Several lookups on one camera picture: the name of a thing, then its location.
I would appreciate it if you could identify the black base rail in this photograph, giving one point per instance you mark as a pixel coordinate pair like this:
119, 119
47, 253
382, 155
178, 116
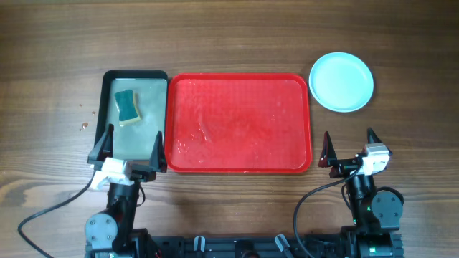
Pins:
319, 245

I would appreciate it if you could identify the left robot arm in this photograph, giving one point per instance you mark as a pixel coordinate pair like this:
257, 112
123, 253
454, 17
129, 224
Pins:
110, 232

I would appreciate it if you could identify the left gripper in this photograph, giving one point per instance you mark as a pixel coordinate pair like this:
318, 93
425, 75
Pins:
145, 173

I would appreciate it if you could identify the red plastic tray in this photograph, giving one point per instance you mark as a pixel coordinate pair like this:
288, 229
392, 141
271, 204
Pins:
238, 123

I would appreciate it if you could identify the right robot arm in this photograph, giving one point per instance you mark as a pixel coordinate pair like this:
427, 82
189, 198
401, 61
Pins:
376, 212

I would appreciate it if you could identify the black water basin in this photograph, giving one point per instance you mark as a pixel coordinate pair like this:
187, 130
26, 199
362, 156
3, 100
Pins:
133, 141

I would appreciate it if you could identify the light green plate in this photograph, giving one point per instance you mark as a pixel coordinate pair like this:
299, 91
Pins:
341, 82

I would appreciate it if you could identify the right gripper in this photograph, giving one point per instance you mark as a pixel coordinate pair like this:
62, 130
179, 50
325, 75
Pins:
328, 159

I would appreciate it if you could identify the green yellow sponge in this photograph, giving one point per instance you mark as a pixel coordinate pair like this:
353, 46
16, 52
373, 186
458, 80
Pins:
127, 107

